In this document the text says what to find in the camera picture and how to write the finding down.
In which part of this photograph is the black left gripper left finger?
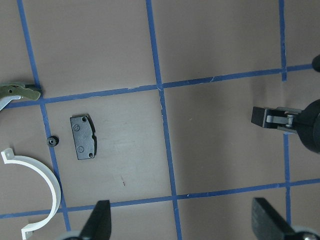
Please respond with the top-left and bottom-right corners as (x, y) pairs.
(78, 200), (112, 240)

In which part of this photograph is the dark green brake shoe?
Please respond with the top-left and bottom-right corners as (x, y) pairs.
(0, 82), (42, 110)

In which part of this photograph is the black bearing gear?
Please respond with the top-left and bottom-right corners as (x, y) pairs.
(46, 135), (60, 148)

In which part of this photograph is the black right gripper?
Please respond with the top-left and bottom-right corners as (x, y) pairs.
(251, 100), (320, 153)

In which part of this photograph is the white curved plastic bracket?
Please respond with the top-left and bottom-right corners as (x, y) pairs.
(0, 148), (61, 240)

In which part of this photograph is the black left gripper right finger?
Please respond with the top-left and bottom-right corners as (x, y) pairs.
(251, 197), (300, 240)

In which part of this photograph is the small black brake pad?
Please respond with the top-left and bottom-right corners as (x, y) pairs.
(69, 114), (97, 161)

